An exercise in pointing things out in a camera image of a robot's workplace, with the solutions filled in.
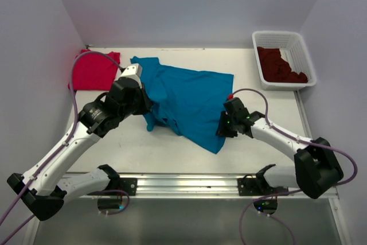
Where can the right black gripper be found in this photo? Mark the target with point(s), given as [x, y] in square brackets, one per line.
[221, 130]

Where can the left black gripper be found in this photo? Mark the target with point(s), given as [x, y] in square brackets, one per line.
[147, 104]

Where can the blue t shirt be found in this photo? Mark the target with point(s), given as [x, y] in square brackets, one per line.
[187, 101]

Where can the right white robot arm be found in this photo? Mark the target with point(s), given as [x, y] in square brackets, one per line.
[315, 167]

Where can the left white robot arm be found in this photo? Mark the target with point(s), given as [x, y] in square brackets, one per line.
[43, 189]

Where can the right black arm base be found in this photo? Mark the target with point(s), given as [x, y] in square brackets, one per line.
[256, 185]

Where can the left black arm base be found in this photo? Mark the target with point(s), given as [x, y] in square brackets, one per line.
[126, 184]

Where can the folded red t shirt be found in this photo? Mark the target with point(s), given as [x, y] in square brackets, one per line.
[94, 72]

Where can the dark red t shirt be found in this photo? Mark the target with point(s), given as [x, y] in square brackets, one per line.
[277, 70]

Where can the white plastic basket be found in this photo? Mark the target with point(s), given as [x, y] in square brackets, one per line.
[293, 50]

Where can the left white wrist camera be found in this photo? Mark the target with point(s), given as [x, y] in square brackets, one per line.
[133, 71]

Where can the aluminium mounting rail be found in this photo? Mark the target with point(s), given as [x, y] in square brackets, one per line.
[188, 186]

